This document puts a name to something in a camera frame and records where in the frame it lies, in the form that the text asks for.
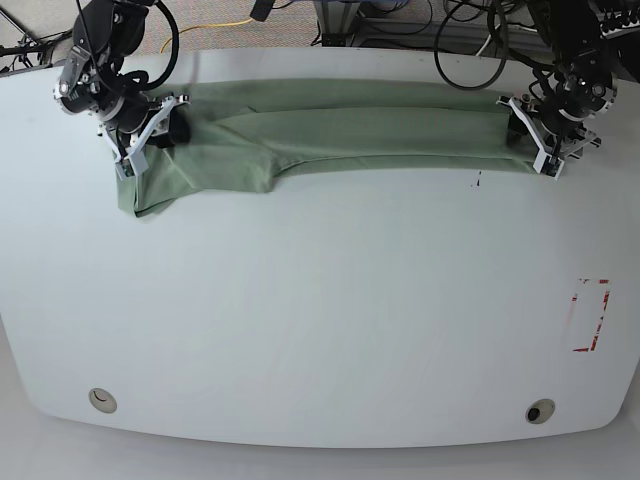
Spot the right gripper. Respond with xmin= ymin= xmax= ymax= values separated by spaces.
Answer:
xmin=54 ymin=47 xmax=191 ymax=149

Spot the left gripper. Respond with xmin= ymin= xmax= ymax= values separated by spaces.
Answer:
xmin=523 ymin=62 xmax=617 ymax=150

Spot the green T-shirt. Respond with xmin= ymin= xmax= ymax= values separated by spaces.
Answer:
xmin=117 ymin=79 xmax=537 ymax=217

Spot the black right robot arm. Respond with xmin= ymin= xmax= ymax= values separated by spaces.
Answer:
xmin=54 ymin=1 xmax=179 ymax=155

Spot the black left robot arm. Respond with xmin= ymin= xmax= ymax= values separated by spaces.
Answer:
xmin=487 ymin=1 xmax=617 ymax=140

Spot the red tape rectangle marker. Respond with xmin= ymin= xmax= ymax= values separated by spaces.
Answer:
xmin=566 ymin=278 xmax=612 ymax=353

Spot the left table grommet hole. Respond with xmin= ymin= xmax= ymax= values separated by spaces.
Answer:
xmin=88 ymin=388 xmax=117 ymax=414

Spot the table grommet hole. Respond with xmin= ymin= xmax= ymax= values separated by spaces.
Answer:
xmin=525 ymin=399 xmax=556 ymax=425
xmin=88 ymin=388 xmax=117 ymax=414

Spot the right table grommet hole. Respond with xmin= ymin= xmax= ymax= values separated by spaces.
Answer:
xmin=525 ymin=399 xmax=556 ymax=425

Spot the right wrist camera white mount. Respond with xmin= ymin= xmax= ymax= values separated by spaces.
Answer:
xmin=98 ymin=93 xmax=191 ymax=180

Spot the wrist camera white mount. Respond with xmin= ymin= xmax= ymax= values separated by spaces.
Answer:
xmin=98 ymin=93 xmax=191 ymax=180
xmin=494 ymin=94 xmax=604 ymax=180

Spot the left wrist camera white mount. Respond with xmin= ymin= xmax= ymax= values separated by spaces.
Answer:
xmin=494 ymin=94 xmax=604 ymax=180

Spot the yellow cable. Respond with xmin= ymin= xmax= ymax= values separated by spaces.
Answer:
xmin=159 ymin=17 xmax=254 ymax=55

